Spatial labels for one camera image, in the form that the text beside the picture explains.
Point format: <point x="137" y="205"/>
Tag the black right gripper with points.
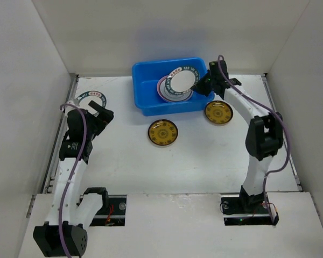
<point x="205" y="85"/>

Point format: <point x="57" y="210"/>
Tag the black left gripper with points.
<point x="102" y="121"/>

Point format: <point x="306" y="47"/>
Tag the green rim plate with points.
<point x="181" y="79"/>
<point x="85" y="98"/>

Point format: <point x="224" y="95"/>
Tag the pink plate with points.
<point x="168" y="98"/>

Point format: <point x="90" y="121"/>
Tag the yellow patterned plate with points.
<point x="163" y="132"/>
<point x="218" y="112"/>

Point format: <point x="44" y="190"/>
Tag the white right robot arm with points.
<point x="264" y="136"/>

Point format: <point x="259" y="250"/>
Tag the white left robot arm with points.
<point x="64" y="232"/>

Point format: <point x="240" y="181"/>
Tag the blue plastic bin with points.
<point x="145" y="76"/>

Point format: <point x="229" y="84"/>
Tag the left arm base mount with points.
<point x="114" y="214"/>

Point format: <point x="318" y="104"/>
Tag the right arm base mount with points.
<point x="234" y="214"/>

